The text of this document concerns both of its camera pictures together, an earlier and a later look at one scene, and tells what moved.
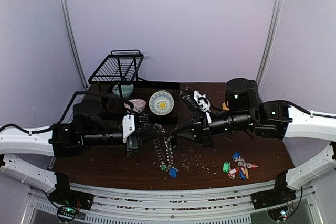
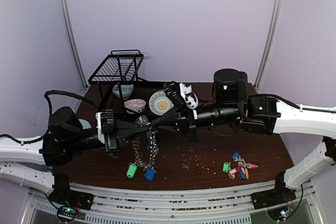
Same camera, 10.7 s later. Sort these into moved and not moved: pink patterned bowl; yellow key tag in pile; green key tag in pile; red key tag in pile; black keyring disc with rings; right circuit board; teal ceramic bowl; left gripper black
Moved: left gripper black; black keyring disc with rings
Not moved: yellow key tag in pile; red key tag in pile; teal ceramic bowl; pink patterned bowl; green key tag in pile; right circuit board
